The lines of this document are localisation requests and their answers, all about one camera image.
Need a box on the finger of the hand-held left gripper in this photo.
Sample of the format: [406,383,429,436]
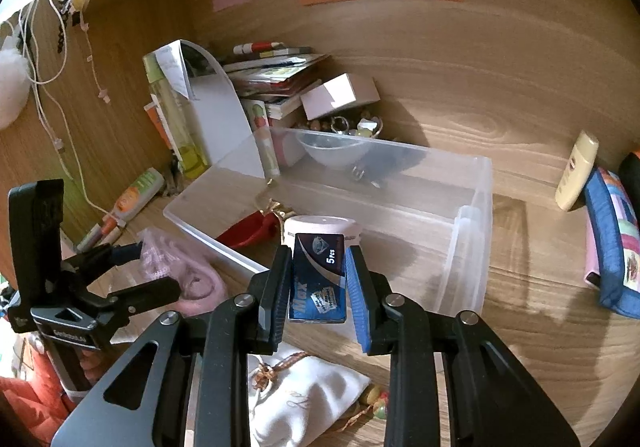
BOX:
[106,277,182,324]
[62,241,145,289]

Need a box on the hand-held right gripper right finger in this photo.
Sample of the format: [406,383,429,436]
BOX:
[345,244,582,447]

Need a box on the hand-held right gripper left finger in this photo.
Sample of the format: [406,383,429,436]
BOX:
[50,244,294,447]

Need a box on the blue razor blade box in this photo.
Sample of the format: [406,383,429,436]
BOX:
[287,233,349,324]

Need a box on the clear plastic cup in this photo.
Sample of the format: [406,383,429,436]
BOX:
[283,216,362,248]

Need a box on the clear plastic storage box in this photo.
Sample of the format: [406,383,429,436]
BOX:
[162,126,494,329]

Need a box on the white drawstring pouch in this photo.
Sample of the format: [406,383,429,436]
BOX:
[247,342,372,447]

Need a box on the wooden desktop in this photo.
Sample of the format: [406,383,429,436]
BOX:
[50,44,640,447]

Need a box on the tube with orange label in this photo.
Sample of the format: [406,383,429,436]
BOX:
[112,168,166,221]

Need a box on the red plastic tool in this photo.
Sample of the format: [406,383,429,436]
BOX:
[216,211,279,248]

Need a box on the orange cardboard box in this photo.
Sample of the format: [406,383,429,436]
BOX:
[144,97,174,151]

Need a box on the orange cloth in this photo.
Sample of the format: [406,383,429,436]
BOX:
[0,349,68,433]

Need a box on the yellow-green spray bottle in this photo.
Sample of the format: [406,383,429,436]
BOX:
[143,52,209,179]

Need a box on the clear plastic bowl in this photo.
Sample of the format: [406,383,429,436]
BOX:
[296,130,374,171]

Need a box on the white plush toy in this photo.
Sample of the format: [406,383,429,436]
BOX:
[0,46,32,129]

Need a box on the pile of beaded jewellery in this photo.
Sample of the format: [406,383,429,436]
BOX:
[309,111,386,139]

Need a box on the white paper sheet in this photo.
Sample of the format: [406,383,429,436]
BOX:
[177,41,266,179]

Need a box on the handwritten white paper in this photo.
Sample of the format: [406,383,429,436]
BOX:
[156,41,194,101]

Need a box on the small white cardboard box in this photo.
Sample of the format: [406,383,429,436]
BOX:
[300,73,381,121]

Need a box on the pile of small packets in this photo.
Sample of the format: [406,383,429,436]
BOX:
[222,43,332,129]

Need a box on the pink flat case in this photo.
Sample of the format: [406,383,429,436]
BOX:
[584,222,602,289]

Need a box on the red and white marker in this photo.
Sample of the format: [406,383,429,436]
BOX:
[233,41,287,54]

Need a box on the cream lotion bottle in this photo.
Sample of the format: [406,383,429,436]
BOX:
[555,130,600,212]

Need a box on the blue patchwork pencil case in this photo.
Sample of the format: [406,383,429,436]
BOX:
[584,167,640,321]

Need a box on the colourful beaded bracelet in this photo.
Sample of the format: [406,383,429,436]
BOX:
[344,386,391,430]

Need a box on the white cable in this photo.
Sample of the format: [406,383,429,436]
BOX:
[19,0,126,228]

